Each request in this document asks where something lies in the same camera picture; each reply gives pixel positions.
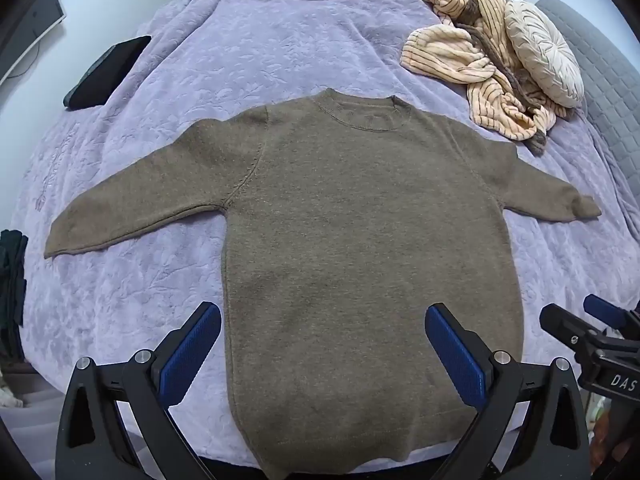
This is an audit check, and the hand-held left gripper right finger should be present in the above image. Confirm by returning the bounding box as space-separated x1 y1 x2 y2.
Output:
424 303 593 480

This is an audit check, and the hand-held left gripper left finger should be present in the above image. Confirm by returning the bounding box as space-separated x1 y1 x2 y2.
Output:
56 301 222 480

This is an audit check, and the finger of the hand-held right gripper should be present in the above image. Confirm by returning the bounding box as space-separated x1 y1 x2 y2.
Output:
540 303 601 353
583 294 632 333

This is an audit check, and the olive brown knit sweater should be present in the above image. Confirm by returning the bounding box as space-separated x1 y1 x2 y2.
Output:
44 88 602 480

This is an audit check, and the dark clothing pile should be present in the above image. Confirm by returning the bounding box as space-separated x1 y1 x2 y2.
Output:
0 229 28 331

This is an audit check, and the grey quilted mattress edge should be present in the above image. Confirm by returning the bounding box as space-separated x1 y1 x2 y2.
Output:
535 0 640 211

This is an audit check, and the brown knitted scarf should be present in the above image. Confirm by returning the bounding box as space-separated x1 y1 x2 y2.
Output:
440 0 551 153

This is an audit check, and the cream round pleated pillow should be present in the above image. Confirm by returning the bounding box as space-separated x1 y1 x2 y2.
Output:
504 0 585 109

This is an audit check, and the beige striped fleece cloth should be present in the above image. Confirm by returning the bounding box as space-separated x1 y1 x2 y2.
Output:
400 0 558 142

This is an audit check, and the black flat case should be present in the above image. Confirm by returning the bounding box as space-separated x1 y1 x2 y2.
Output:
63 35 152 111

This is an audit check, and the lilac embossed blanket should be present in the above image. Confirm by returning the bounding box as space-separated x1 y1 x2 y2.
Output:
10 0 640 461

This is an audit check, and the curved monitor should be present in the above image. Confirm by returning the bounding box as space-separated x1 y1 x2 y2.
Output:
0 0 67 86

